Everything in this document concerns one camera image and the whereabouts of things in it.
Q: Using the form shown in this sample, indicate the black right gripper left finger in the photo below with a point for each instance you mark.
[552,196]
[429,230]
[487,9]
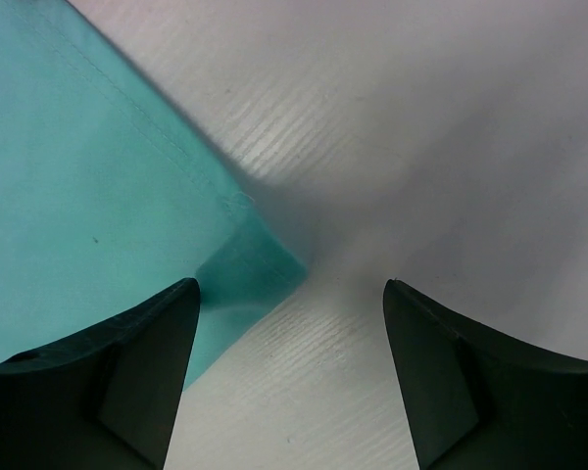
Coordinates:
[105,397]

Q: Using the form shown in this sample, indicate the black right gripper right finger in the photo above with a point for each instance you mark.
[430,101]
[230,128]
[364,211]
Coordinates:
[477,398]

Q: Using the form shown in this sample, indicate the teal t-shirt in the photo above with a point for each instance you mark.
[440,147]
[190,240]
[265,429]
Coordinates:
[108,196]

